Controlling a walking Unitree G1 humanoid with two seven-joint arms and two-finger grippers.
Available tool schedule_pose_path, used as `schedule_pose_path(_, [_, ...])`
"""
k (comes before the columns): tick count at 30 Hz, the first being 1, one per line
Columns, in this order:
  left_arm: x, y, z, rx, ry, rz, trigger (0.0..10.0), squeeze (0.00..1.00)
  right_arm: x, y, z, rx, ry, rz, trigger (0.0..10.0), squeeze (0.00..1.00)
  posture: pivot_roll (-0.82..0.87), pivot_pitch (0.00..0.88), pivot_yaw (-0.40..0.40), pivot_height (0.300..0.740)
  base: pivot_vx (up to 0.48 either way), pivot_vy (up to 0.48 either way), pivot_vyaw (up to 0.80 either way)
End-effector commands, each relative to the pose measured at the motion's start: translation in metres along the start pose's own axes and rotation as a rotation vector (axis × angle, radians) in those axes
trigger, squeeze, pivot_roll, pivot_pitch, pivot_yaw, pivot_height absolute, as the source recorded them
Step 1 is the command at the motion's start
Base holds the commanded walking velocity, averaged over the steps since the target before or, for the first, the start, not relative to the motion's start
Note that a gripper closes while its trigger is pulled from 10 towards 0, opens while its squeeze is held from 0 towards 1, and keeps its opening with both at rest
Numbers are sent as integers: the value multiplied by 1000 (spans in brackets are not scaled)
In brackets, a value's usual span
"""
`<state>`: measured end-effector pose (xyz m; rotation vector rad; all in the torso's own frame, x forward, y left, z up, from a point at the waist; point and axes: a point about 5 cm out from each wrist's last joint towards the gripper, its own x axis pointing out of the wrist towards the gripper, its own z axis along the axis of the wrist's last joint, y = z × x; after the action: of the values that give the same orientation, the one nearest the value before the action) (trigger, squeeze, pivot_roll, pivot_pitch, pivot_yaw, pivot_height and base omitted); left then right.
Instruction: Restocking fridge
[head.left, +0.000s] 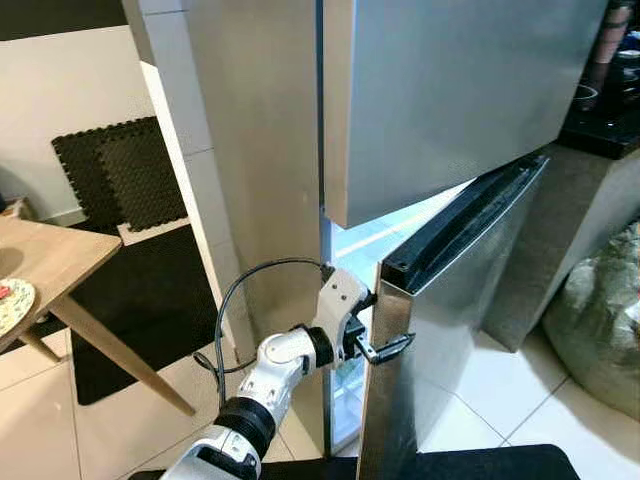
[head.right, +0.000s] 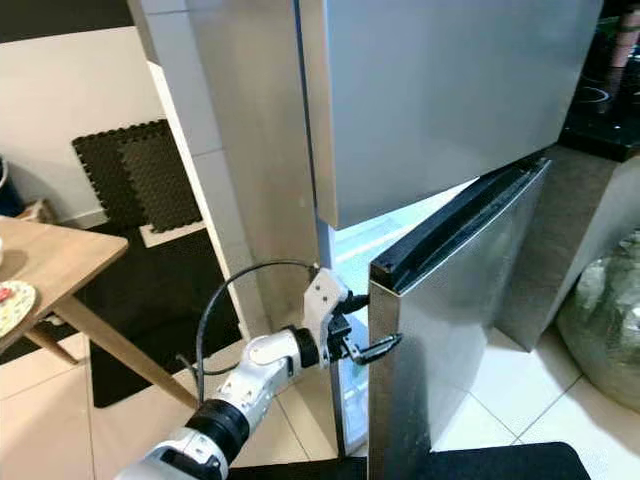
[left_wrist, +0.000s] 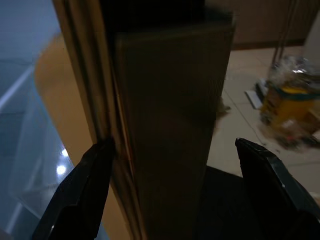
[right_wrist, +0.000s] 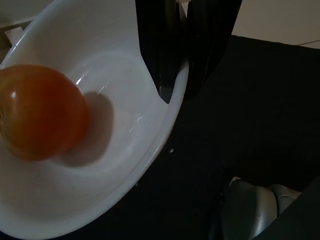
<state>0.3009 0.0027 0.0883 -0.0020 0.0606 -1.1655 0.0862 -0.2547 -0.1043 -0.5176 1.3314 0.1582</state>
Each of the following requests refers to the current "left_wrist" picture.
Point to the clear plastic fridge door bin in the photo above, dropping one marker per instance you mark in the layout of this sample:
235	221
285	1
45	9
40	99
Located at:
25	150

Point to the clear bag yellow packets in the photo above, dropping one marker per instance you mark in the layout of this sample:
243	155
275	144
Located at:
290	107

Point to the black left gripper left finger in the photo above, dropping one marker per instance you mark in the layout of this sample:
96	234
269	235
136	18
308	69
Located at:
75	200

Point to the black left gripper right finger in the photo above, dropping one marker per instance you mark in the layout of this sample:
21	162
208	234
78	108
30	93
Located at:
275	200

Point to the brown wooden cabinet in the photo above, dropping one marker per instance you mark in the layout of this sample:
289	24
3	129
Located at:
262	22

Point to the grey fridge compartment door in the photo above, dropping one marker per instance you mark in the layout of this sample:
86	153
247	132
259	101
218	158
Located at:
170	112

